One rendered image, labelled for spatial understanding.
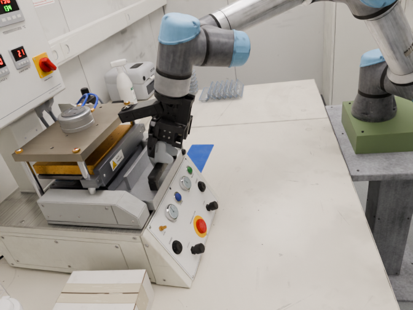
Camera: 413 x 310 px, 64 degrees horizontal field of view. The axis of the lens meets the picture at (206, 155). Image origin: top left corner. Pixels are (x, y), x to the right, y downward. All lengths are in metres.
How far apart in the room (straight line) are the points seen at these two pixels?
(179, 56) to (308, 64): 2.77
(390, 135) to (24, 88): 1.11
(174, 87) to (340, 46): 2.35
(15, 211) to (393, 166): 1.13
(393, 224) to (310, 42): 2.09
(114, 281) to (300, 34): 2.85
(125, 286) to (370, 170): 0.83
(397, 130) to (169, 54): 0.87
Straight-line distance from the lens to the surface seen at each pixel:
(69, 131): 0.85
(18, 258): 1.07
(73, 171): 0.83
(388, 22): 0.99
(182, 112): 0.72
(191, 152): 1.35
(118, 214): 0.75
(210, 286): 0.85
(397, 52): 1.07
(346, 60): 2.98
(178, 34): 0.65
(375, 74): 1.25
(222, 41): 0.70
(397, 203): 1.56
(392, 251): 1.75
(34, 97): 0.97
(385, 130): 1.28
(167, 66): 0.67
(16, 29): 0.97
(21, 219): 0.96
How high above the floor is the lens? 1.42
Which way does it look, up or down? 31 degrees down
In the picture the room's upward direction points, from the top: 10 degrees counter-clockwise
